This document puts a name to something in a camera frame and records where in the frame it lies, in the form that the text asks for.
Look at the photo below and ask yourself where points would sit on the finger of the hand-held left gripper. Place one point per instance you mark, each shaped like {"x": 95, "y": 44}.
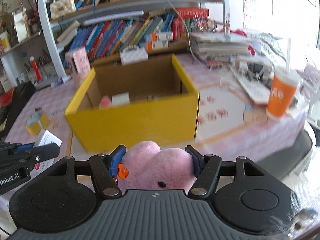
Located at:
{"x": 23, "y": 147}
{"x": 43, "y": 152}

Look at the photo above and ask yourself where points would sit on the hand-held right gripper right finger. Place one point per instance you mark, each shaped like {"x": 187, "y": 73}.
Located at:
{"x": 194, "y": 158}

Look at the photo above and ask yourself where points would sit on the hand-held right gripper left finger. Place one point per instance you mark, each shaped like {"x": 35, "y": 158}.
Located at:
{"x": 117, "y": 160}

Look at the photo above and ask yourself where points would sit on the small white box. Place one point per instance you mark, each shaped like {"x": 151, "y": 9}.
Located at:
{"x": 47, "y": 137}

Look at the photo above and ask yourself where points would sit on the pink plush toy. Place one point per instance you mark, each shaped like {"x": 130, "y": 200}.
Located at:
{"x": 160, "y": 162}

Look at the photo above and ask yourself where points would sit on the yellow cardboard box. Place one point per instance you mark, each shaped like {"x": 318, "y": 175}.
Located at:
{"x": 140, "y": 120}

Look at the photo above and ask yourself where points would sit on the yellow tape roll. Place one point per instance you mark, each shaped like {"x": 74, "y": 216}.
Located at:
{"x": 37, "y": 122}

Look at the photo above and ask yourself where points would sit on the black case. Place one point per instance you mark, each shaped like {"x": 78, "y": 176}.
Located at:
{"x": 18, "y": 97}

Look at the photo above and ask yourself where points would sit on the small pink item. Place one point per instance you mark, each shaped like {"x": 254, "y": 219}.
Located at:
{"x": 105, "y": 102}

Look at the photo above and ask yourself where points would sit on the white cube box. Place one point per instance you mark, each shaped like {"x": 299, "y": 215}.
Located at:
{"x": 120, "y": 99}

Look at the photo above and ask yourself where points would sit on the red and white bottle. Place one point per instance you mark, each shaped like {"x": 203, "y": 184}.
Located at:
{"x": 36, "y": 70}

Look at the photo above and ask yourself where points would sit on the white keyboard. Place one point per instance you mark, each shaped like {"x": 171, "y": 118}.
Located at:
{"x": 252, "y": 87}

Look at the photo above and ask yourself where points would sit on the white side shelf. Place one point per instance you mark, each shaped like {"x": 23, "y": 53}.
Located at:
{"x": 15, "y": 55}

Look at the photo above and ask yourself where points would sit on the pink carton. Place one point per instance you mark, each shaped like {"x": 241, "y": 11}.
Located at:
{"x": 79, "y": 63}

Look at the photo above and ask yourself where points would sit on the black chair seat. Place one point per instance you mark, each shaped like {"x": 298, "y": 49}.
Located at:
{"x": 292, "y": 152}

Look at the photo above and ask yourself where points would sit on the orange paper cup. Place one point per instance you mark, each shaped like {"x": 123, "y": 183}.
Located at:
{"x": 281, "y": 97}

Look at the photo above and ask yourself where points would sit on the white quilted handbag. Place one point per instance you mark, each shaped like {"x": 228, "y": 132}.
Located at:
{"x": 133, "y": 55}

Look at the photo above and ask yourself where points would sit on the white bookshelf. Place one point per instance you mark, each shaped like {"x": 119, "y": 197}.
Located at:
{"x": 50, "y": 37}

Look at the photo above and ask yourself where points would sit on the stack of papers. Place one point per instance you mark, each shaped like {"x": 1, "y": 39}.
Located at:
{"x": 220, "y": 43}

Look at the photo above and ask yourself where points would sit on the orange and white box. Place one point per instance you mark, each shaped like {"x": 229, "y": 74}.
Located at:
{"x": 160, "y": 36}
{"x": 156, "y": 45}

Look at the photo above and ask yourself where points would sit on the white gift box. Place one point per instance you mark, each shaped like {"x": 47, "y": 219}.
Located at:
{"x": 20, "y": 27}

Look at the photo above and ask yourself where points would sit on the row of leaning blue books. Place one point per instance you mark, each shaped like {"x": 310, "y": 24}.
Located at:
{"x": 112, "y": 37}

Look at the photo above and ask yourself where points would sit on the beige book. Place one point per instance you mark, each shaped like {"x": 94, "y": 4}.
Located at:
{"x": 67, "y": 31}

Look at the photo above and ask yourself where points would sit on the red box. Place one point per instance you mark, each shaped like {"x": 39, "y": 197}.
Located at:
{"x": 192, "y": 13}

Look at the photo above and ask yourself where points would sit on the cream quilted handbag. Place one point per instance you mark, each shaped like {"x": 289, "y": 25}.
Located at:
{"x": 62, "y": 6}

